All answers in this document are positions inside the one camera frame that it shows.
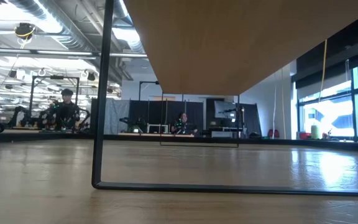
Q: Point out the yellow-green bottle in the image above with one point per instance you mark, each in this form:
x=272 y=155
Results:
x=315 y=132

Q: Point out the grey curtain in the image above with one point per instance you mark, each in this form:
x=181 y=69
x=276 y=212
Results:
x=117 y=115

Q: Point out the red seat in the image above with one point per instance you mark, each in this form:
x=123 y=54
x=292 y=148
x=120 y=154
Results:
x=273 y=133

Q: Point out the person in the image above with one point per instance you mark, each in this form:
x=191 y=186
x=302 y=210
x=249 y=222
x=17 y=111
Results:
x=66 y=112
x=183 y=123

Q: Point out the black metal table frame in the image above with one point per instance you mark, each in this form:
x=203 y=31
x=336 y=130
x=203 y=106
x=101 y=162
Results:
x=322 y=143

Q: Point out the wooden riser shelf black legs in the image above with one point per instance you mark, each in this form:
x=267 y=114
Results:
x=228 y=46

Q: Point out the black curtain partition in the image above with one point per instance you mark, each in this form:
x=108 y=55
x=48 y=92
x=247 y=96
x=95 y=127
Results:
x=154 y=113

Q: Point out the computer monitor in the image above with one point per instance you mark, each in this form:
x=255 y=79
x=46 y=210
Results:
x=224 y=109

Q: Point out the black background robot arm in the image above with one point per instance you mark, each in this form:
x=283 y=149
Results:
x=19 y=113

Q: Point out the large glass window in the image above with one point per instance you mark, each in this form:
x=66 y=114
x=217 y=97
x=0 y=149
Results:
x=331 y=115

